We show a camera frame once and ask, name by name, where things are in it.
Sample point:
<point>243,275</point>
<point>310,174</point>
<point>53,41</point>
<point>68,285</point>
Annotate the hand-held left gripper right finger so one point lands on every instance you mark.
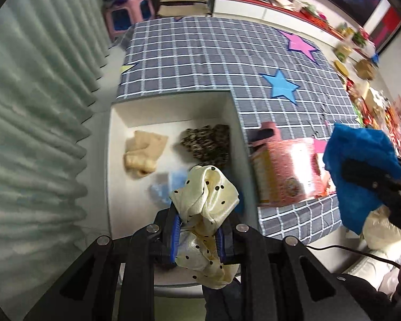
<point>221,242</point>

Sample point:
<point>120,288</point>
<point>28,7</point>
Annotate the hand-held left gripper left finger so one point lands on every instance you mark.
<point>174,240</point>

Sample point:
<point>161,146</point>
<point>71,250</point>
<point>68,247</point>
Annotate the blue cloth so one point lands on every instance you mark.
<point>357,147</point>

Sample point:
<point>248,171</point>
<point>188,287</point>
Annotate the cream polka dot scarf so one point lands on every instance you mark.
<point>204,194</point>

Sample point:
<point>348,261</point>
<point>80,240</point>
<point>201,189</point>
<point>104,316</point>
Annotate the light blue fluffy item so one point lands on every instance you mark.
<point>165,187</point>

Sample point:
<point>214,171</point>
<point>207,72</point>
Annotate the tan fleece item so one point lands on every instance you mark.
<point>143,153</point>

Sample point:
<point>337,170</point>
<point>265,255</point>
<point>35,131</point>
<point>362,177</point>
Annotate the leopard print plush item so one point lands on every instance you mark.
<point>207,143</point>

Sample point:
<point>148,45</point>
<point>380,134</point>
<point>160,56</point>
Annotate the white storage box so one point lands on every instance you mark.
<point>173,113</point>

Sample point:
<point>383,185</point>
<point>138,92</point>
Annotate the red patterned carton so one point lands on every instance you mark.
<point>287,170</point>

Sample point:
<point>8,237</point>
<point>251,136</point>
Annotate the red shelf with assorted items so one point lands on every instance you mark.
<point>354,40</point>

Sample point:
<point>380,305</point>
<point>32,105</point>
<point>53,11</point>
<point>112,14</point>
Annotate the pale green curtain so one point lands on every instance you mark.
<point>36,123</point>

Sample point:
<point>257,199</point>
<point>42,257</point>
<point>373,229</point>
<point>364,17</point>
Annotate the grey checked tablecloth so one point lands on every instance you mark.
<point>204,57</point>

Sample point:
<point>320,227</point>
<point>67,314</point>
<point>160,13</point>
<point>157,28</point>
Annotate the pink plastic stool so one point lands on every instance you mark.
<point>128,16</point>

